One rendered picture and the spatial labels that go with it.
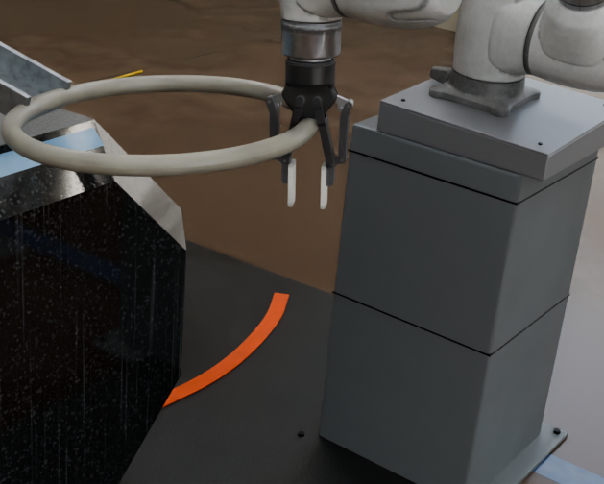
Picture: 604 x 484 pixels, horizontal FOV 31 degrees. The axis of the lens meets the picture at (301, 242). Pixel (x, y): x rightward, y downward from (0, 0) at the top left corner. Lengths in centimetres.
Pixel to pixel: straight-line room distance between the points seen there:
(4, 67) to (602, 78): 110
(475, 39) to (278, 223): 170
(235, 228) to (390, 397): 140
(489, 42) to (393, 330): 65
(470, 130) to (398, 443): 76
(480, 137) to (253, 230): 168
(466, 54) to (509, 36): 11
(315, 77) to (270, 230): 214
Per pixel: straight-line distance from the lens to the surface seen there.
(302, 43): 161
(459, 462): 247
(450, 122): 220
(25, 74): 193
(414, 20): 150
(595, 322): 345
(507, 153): 215
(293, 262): 353
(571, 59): 218
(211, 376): 285
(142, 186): 212
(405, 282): 235
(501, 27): 224
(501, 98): 230
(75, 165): 154
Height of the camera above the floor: 151
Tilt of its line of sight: 24 degrees down
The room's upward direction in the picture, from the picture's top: 5 degrees clockwise
